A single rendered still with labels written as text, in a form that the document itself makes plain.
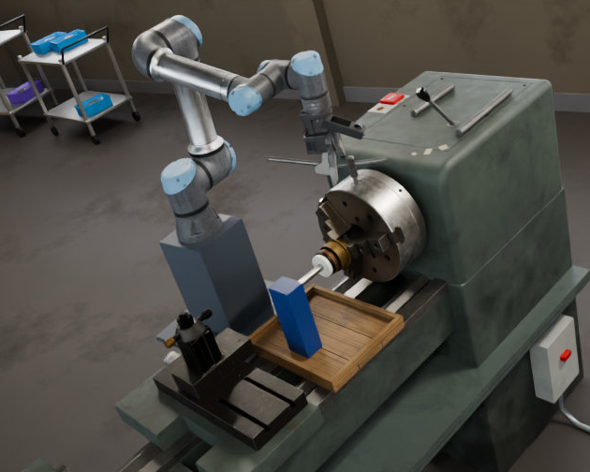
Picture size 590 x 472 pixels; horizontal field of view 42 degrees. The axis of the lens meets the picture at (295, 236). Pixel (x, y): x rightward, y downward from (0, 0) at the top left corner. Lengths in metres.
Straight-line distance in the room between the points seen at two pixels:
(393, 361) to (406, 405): 0.24
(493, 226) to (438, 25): 3.17
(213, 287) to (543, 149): 1.12
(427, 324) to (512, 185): 0.50
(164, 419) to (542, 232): 1.35
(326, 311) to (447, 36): 3.37
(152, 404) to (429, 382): 0.88
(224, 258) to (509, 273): 0.91
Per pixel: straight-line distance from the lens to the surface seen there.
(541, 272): 2.70
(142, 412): 2.16
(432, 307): 2.31
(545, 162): 2.57
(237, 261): 2.49
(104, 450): 3.60
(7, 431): 4.02
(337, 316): 2.27
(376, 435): 2.38
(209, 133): 2.42
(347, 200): 2.16
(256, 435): 1.88
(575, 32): 5.02
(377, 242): 2.11
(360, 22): 5.75
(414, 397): 2.46
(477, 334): 2.45
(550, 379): 2.81
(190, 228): 2.42
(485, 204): 2.32
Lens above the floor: 2.24
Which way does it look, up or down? 30 degrees down
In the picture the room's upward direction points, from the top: 18 degrees counter-clockwise
